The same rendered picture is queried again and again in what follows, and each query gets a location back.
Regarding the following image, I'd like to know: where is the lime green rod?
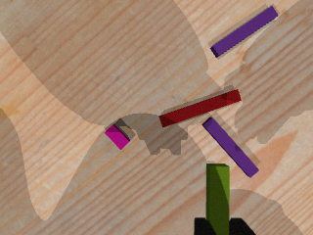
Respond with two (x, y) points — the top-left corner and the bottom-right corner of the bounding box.
(206, 164), (230, 235)

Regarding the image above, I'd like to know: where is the magenta block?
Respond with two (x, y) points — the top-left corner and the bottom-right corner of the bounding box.
(105, 124), (130, 150)

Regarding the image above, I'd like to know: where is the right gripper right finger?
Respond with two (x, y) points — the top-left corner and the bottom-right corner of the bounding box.
(229, 217), (256, 235)

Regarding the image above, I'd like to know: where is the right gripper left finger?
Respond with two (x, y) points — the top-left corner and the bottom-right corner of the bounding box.
(194, 217), (216, 235)

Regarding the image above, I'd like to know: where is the purple rod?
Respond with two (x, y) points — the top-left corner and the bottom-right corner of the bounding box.
(210, 6), (279, 58)
(202, 117), (259, 178)

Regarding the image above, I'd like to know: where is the red rod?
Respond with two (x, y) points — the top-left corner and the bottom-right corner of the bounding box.
(159, 89), (242, 127)

